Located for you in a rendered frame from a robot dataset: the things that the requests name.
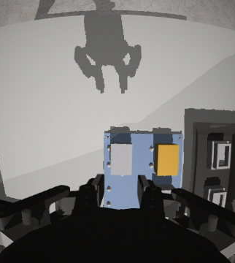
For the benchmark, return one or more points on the white rectangular part with pocket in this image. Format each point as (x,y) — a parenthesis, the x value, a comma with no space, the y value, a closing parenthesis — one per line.
(215,194)

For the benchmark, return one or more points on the yellow rectangular block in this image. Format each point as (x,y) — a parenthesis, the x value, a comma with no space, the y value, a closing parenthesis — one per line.
(166,158)

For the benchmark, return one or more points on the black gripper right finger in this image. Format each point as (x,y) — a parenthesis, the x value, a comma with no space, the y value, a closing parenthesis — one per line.
(207,219)

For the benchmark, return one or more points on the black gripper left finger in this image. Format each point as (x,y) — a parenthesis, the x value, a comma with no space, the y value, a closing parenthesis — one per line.
(26,215)

